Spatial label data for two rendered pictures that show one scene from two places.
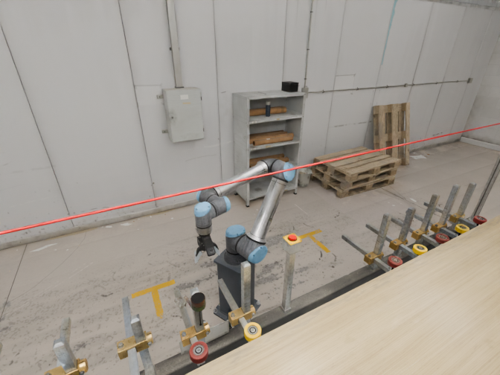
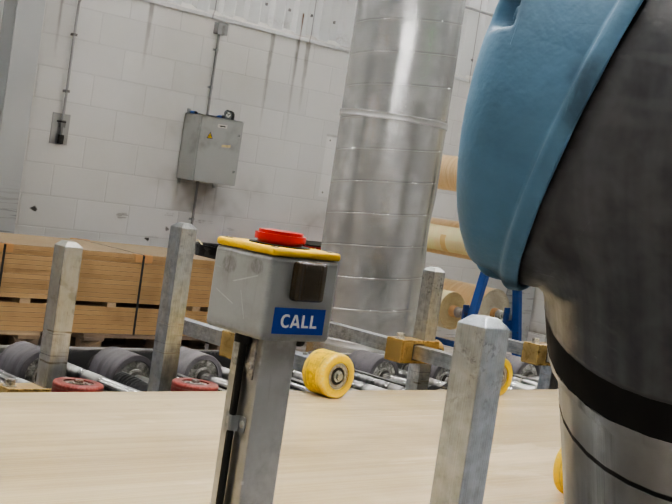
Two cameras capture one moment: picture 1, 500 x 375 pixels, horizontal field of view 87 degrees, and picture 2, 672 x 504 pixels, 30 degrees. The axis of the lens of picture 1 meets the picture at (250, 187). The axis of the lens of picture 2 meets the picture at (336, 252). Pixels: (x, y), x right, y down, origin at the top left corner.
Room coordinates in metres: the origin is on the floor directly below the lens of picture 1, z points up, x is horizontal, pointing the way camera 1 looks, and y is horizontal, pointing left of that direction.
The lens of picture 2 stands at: (2.01, -0.43, 1.27)
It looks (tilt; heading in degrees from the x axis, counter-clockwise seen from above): 3 degrees down; 164
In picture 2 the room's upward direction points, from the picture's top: 8 degrees clockwise
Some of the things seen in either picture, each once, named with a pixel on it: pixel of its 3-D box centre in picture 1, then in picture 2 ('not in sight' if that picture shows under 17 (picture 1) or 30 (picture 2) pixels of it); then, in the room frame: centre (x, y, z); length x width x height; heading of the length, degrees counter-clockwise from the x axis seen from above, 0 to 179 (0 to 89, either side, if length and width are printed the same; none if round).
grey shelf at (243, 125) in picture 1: (267, 148); not in sight; (3.74, -0.25, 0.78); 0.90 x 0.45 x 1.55; 117
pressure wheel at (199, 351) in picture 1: (199, 356); not in sight; (0.70, 0.22, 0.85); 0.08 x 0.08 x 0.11
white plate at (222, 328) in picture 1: (205, 336); not in sight; (0.86, 0.22, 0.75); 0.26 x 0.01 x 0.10; 118
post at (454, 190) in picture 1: (446, 212); not in sight; (1.75, -1.53, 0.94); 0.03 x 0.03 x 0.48; 28
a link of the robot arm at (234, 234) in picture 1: (236, 238); not in sight; (1.61, 0.10, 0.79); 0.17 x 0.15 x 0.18; 44
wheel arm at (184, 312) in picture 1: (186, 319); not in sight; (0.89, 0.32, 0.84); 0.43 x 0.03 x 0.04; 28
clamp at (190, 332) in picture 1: (195, 333); not in sight; (0.81, 0.26, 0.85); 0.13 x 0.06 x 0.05; 118
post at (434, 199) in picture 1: (425, 222); not in sight; (1.64, -1.31, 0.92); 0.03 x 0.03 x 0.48; 28
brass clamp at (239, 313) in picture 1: (242, 314); not in sight; (0.93, 0.04, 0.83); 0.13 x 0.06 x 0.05; 118
